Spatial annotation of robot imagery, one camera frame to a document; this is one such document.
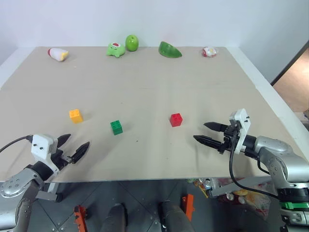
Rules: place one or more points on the red toy brick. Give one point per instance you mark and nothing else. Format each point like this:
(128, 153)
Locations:
(176, 119)

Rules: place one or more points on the bag of colourful toys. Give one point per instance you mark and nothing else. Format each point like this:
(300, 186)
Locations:
(246, 195)

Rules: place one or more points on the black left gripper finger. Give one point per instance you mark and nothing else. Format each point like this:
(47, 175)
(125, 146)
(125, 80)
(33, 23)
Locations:
(80, 151)
(63, 139)

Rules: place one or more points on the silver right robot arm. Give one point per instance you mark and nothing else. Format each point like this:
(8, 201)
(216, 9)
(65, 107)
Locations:
(280, 162)

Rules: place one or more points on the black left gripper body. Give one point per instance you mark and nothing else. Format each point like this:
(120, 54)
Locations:
(59, 159)

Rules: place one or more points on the green toy brick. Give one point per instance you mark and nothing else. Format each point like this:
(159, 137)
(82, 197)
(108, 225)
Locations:
(116, 127)

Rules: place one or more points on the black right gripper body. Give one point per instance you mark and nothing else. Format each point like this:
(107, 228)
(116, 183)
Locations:
(229, 136)

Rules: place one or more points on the green melon slice toy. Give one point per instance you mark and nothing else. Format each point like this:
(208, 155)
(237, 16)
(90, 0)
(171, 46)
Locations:
(168, 50)

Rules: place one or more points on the green toy apple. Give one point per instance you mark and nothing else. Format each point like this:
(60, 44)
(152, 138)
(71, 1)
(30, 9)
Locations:
(131, 42)

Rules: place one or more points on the grey table leg bracket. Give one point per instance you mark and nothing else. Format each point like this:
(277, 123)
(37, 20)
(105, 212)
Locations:
(49, 193)
(231, 187)

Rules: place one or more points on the red and white wrapped toy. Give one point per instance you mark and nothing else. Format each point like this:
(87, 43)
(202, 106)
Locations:
(210, 52)

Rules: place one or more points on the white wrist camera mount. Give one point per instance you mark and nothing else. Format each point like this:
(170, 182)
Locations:
(241, 128)
(41, 146)

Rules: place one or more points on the white and yellow toy bottle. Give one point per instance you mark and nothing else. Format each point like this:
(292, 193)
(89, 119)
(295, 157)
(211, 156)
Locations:
(58, 53)

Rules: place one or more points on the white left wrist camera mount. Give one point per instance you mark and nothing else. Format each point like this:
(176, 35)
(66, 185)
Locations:
(41, 146)

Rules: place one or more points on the orange toy brick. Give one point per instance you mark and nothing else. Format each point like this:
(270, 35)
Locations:
(75, 116)

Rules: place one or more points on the green frog plush toy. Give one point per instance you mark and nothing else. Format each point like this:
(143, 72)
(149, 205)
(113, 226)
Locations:
(115, 49)

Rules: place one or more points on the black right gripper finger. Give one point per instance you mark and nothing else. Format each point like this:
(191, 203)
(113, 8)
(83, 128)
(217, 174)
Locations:
(215, 126)
(208, 141)

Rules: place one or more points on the orange clamp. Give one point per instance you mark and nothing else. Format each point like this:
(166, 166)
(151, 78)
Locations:
(188, 206)
(80, 217)

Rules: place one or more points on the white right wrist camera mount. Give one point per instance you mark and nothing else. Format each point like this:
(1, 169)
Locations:
(241, 128)

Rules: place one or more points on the dark rounded robot leg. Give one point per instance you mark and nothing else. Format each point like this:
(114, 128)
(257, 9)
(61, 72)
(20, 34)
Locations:
(175, 216)
(114, 218)

